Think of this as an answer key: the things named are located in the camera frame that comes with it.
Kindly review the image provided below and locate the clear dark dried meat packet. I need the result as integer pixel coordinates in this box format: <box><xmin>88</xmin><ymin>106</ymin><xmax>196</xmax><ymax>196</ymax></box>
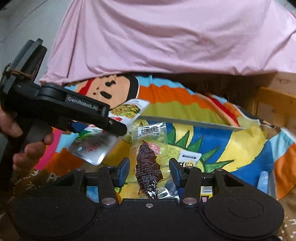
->
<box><xmin>127</xmin><ymin>122</ymin><xmax>179</xmax><ymax>200</ymax></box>

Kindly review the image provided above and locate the brown printed blanket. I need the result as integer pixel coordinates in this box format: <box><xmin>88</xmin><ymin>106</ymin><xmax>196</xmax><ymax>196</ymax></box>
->
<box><xmin>0</xmin><ymin>72</ymin><xmax>296</xmax><ymax>241</ymax></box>

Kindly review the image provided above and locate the brown twine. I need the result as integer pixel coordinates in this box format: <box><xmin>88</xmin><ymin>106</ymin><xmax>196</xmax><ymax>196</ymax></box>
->
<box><xmin>2</xmin><ymin>62</ymin><xmax>35</xmax><ymax>81</ymax></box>

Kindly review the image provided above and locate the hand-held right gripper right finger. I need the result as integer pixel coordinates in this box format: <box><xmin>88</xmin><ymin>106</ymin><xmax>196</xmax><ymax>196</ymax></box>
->
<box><xmin>169</xmin><ymin>158</ymin><xmax>245</xmax><ymax>207</ymax></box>

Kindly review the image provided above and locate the white packet with vegetable picture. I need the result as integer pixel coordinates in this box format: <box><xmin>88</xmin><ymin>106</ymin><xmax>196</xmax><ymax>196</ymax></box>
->
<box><xmin>108</xmin><ymin>98</ymin><xmax>150</xmax><ymax>124</ymax></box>

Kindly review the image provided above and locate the pink bed sheet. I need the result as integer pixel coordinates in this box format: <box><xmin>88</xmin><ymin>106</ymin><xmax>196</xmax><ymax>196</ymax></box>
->
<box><xmin>39</xmin><ymin>0</ymin><xmax>296</xmax><ymax>86</ymax></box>

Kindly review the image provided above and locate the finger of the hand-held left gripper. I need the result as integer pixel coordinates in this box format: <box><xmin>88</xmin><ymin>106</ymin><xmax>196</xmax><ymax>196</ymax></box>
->
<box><xmin>69</xmin><ymin>116</ymin><xmax>127</xmax><ymax>136</ymax></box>

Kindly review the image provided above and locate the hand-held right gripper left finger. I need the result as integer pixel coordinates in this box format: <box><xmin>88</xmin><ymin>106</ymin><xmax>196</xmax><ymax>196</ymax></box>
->
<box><xmin>61</xmin><ymin>158</ymin><xmax>130</xmax><ymax>207</ymax></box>

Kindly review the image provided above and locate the green and white snack packet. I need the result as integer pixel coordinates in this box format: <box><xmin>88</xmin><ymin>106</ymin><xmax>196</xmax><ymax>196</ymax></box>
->
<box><xmin>68</xmin><ymin>125</ymin><xmax>119</xmax><ymax>166</ymax></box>

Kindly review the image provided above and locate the long blue stick packet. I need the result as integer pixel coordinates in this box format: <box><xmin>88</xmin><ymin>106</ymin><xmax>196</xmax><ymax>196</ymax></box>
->
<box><xmin>179</xmin><ymin>149</ymin><xmax>201</xmax><ymax>168</ymax></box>

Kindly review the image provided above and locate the wooden bed frame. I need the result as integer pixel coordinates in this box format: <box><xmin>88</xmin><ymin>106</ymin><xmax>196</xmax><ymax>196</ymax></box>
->
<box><xmin>252</xmin><ymin>72</ymin><xmax>296</xmax><ymax>144</ymax></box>

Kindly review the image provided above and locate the person's left hand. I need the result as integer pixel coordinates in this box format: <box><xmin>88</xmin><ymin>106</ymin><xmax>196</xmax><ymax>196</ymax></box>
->
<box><xmin>0</xmin><ymin>109</ymin><xmax>55</xmax><ymax>176</ymax></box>

